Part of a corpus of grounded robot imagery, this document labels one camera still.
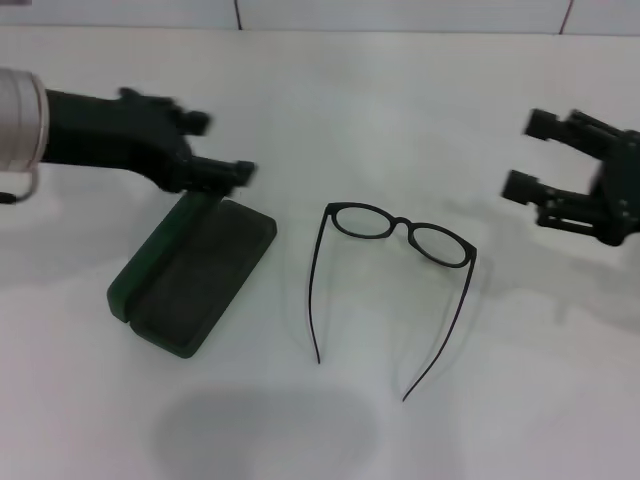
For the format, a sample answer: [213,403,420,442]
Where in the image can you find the green glasses case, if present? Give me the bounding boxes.
[105,192,278,359]

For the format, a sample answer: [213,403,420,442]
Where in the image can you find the left gripper grey cable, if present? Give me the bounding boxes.
[0,169,40,204]

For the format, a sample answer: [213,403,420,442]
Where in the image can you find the black glasses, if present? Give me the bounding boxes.
[308,201,478,404]

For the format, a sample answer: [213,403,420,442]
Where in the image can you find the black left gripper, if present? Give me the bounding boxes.
[42,87,257,195]

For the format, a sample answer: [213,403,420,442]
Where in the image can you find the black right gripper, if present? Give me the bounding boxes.
[501,108,640,247]

